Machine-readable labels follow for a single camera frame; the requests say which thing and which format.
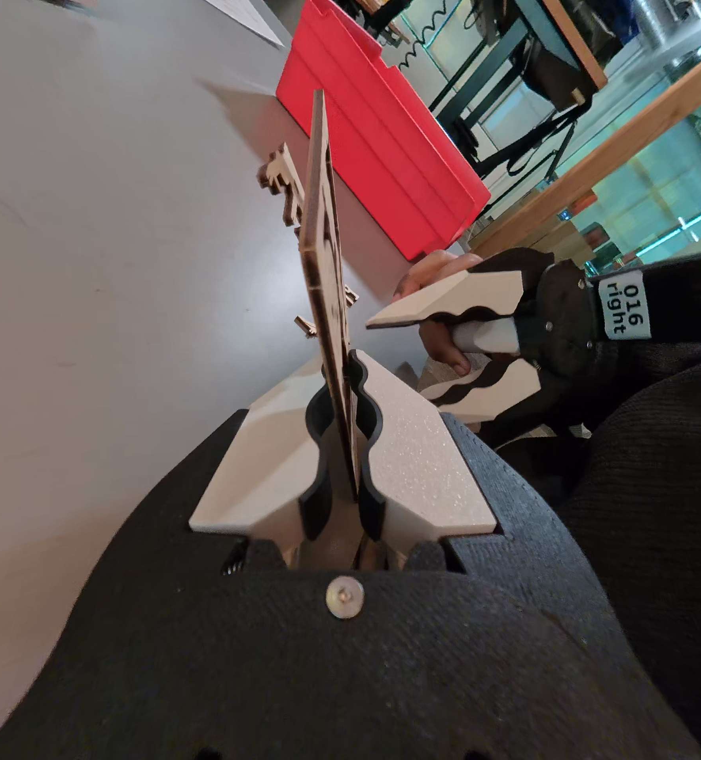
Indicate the grey desk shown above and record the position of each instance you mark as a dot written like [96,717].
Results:
[119,237]

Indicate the person's right hand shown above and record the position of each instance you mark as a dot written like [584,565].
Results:
[439,267]

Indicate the wooden cut-out puzzle piece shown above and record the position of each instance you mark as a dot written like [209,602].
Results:
[279,175]

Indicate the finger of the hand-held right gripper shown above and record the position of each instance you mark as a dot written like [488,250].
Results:
[493,395]
[445,294]

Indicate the red plastic bin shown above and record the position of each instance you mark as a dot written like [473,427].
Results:
[386,136]

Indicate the wooden puzzle sheet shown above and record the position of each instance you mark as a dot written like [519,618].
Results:
[326,267]

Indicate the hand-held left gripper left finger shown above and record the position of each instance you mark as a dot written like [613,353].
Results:
[255,475]

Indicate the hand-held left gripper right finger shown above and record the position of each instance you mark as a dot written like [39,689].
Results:
[433,469]

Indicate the wooden handrail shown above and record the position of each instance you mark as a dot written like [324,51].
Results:
[594,172]

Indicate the black frame workbench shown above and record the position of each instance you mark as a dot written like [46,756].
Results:
[576,47]

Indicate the person's right forearm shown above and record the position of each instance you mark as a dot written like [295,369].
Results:
[635,380]

